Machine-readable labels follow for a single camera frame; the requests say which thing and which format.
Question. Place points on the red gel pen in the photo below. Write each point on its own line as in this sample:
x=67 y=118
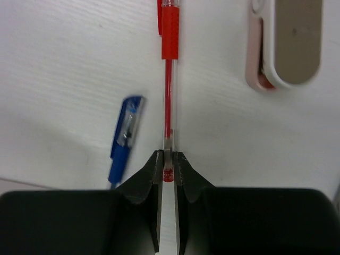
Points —
x=168 y=17

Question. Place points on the blue gel pen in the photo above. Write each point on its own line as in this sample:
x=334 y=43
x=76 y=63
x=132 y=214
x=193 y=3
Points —
x=124 y=138

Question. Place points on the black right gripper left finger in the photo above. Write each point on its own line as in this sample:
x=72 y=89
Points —
x=125 y=220

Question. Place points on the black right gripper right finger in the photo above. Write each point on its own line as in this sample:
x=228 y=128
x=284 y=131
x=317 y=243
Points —
x=228 y=220

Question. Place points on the pink white mini stapler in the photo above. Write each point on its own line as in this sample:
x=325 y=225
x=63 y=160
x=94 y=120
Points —
x=284 y=44

